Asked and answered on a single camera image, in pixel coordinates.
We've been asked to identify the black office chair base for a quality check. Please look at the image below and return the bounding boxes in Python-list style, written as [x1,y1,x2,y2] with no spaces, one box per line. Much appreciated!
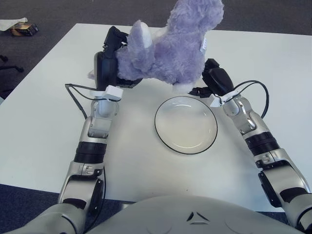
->
[0,55,24,73]

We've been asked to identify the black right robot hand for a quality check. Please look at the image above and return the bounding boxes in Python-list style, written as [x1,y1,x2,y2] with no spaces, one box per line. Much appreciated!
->
[189,58,234,98]

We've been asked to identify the black and yellow box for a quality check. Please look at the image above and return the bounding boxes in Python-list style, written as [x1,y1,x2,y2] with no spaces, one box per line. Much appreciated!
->
[11,22,39,37]

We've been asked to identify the white plate with black rim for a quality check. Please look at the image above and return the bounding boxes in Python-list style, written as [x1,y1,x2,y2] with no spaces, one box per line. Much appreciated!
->
[154,96,218,155]

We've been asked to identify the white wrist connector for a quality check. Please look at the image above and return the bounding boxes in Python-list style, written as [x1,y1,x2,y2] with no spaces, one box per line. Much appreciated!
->
[90,85,123,101]
[209,90,241,108]

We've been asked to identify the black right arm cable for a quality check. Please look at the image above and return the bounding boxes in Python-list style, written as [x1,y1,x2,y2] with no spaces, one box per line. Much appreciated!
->
[233,79,269,119]

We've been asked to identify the white crumpled cloth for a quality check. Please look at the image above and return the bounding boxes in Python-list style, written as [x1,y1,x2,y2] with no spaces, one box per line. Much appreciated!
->
[0,17,28,31]

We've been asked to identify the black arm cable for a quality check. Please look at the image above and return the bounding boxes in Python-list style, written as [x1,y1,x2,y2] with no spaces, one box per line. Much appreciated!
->
[65,83,106,215]
[233,79,269,119]

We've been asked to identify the purple plush bear doll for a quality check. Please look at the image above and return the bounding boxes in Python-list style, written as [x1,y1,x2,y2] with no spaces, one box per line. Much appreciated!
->
[87,0,224,94]

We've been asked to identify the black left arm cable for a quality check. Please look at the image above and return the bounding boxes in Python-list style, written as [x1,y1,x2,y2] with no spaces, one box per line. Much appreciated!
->
[65,83,106,215]

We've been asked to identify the white left wrist connector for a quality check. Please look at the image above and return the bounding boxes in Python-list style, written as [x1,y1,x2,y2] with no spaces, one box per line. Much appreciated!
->
[90,85,123,101]

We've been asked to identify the grey robot torso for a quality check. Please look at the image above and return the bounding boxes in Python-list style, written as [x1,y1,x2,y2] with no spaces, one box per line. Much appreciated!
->
[92,195,308,234]

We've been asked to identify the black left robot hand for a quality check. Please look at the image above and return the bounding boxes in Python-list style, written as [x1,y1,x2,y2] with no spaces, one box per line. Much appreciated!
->
[94,26,143,89]

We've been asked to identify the white right wrist connector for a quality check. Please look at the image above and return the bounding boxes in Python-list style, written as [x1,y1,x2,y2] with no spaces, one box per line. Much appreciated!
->
[209,90,241,108]

